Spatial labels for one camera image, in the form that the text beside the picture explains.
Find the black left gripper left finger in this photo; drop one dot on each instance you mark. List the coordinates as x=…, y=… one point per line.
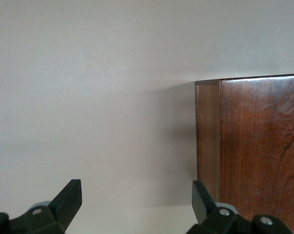
x=64, y=212

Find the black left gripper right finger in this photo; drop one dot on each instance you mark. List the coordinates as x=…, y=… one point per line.
x=210, y=221

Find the dark red wooden cabinet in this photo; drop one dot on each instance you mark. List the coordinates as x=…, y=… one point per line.
x=259, y=146

